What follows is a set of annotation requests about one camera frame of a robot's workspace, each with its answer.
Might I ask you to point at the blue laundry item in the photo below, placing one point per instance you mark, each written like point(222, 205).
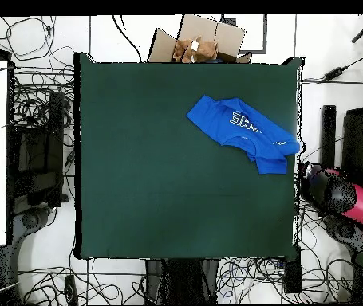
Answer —
point(225, 124)

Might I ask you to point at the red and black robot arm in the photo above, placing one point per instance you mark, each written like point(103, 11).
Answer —
point(353, 197)

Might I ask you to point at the dark green table cloth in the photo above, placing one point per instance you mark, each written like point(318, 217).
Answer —
point(136, 191)

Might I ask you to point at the brown plush toy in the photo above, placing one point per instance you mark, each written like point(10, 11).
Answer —
point(200, 51)

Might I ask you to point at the brown cardboard box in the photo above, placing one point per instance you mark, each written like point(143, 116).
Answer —
point(229, 35)

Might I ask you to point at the black equipment case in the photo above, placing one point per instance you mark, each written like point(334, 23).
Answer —
point(37, 153)

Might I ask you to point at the black upright bar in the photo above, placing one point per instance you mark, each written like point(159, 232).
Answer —
point(328, 137)

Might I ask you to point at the dark stand foot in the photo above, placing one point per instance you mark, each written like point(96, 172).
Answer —
point(344, 232)
point(29, 220)

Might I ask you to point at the black power strip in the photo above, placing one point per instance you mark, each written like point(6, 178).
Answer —
point(70, 288)

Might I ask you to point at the black chair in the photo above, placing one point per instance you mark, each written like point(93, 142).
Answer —
point(358, 143)

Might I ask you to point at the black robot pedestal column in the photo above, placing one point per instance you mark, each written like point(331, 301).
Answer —
point(181, 280)

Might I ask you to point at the grey floor frame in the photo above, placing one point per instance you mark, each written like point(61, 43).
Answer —
point(265, 35)

